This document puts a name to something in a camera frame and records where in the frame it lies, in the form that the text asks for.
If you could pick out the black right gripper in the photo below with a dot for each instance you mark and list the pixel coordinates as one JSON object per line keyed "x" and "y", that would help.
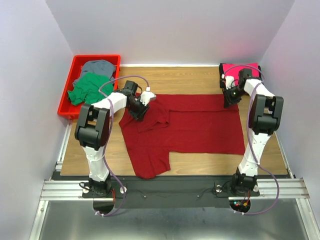
{"x": 228, "y": 99}

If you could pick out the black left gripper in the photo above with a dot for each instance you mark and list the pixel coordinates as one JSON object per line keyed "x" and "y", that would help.
{"x": 139, "y": 115}

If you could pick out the dark red t shirt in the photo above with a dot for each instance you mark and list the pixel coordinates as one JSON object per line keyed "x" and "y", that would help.
{"x": 183, "y": 123}

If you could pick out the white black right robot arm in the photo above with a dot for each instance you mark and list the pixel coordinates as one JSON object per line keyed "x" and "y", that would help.
{"x": 263, "y": 119}

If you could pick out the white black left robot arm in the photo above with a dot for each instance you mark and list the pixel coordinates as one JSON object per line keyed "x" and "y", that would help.
{"x": 94, "y": 126}

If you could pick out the folded pink t shirt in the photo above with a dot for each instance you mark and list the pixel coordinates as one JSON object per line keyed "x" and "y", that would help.
{"x": 234, "y": 72}

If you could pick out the folded black t shirt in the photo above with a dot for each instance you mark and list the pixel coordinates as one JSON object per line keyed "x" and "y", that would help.
{"x": 222, "y": 80}

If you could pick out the grey t shirt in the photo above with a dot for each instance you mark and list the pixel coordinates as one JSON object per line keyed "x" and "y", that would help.
{"x": 99, "y": 67}

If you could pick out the green t shirt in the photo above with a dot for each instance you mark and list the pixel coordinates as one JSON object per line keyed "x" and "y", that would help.
{"x": 86, "y": 90}

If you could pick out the red plastic bin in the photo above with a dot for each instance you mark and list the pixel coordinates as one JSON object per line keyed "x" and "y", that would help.
{"x": 66, "y": 109}

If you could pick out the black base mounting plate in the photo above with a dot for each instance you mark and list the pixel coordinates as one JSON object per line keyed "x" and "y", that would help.
{"x": 163, "y": 192}

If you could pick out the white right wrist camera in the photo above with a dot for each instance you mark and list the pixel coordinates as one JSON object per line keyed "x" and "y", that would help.
{"x": 229, "y": 82}

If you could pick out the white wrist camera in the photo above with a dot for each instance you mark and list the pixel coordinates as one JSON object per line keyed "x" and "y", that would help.
{"x": 229, "y": 82}
{"x": 147, "y": 96}

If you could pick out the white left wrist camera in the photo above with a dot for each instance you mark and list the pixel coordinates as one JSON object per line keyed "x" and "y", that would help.
{"x": 147, "y": 96}

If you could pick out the aluminium frame rail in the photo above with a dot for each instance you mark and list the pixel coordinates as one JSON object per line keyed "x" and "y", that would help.
{"x": 290, "y": 188}

